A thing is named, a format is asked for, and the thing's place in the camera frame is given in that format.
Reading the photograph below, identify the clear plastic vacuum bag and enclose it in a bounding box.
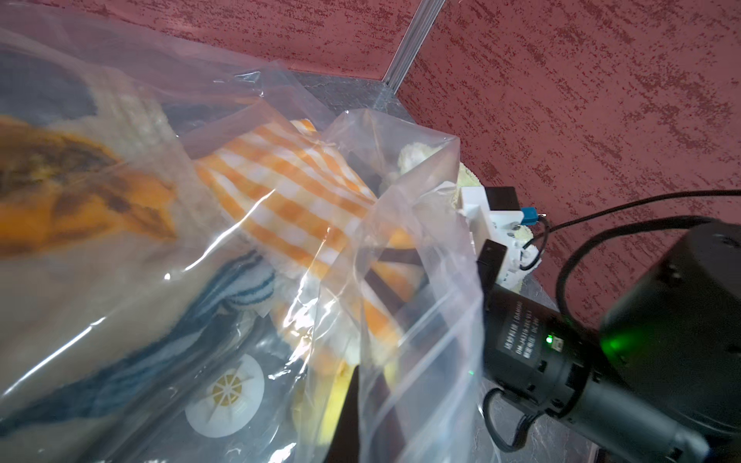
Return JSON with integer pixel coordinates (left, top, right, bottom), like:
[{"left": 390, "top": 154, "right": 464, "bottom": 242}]
[{"left": 1, "top": 1, "right": 482, "bottom": 462}]

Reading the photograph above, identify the right corner aluminium profile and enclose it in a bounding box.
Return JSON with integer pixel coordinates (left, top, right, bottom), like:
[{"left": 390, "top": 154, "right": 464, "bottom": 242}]
[{"left": 382, "top": 0, "right": 446, "bottom": 94}]

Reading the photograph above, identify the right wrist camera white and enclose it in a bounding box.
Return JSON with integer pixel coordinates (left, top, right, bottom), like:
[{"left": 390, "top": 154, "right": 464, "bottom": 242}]
[{"left": 458, "top": 186, "right": 540, "bottom": 292}]

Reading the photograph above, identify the beige orange blue patterned blanket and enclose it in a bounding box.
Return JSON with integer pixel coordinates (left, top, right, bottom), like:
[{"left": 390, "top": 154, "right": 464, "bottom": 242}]
[{"left": 1, "top": 46, "right": 275, "bottom": 442}]

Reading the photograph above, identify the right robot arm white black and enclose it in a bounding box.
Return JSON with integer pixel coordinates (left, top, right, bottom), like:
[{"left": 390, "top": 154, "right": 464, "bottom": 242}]
[{"left": 480, "top": 216, "right": 740, "bottom": 462}]

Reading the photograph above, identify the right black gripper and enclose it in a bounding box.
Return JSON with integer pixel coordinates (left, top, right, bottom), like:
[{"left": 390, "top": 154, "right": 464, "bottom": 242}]
[{"left": 478, "top": 239, "right": 596, "bottom": 417}]

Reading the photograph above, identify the orange white checkered blanket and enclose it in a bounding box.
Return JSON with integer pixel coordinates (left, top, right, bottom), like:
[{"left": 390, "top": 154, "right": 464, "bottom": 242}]
[{"left": 193, "top": 118, "right": 424, "bottom": 348}]

